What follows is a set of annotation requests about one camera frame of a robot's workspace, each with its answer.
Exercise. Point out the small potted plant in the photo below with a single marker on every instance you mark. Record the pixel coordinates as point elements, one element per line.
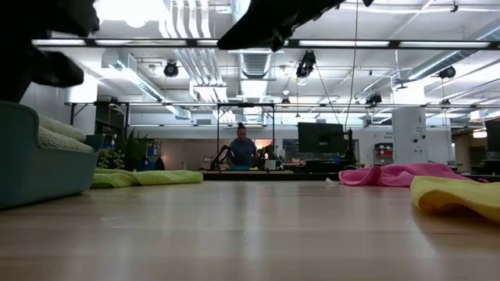
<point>133,150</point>

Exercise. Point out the black computer monitor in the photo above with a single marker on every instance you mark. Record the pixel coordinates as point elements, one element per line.
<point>320,138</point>
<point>493,134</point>

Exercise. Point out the pale green teal-edged towel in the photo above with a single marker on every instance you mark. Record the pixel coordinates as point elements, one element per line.
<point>62,134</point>

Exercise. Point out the black ceiling spotlight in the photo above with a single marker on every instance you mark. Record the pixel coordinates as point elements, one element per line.
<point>373,99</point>
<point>306,64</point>
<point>447,72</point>
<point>171,69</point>

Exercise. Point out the white building column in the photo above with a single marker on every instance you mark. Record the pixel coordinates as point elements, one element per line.
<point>410,136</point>

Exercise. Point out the shelf with red bins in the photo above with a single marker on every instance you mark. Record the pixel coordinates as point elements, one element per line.
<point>383,154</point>

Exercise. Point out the black background robot frame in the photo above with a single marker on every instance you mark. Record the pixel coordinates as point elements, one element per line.
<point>246,105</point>

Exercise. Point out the person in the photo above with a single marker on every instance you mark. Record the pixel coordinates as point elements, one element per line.
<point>243,150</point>

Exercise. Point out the pink microfiber towel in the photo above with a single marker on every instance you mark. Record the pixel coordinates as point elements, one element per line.
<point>390,173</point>

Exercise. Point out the yellow microfiber towel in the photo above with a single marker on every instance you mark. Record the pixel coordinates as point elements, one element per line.
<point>457,195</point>

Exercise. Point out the lime green microfiber towel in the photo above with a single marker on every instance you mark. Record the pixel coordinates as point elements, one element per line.
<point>156,177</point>

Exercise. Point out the teal plastic bin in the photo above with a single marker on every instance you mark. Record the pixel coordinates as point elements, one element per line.
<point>35,175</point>

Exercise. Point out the silver ventilation duct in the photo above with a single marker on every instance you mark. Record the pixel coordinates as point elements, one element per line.
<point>256,66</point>

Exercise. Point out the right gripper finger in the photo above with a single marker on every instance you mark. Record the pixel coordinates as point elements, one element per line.
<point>258,33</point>

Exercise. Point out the black aluminium table frame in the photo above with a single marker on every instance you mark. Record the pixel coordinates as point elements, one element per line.
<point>304,176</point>

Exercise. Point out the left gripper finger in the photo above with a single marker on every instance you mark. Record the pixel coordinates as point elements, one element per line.
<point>58,72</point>
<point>70,17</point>

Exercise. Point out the silver round ceiling duct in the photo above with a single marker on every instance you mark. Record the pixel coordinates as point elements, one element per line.
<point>449,58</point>

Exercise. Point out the black background shelf rack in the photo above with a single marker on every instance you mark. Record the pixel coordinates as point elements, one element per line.
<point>111,117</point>

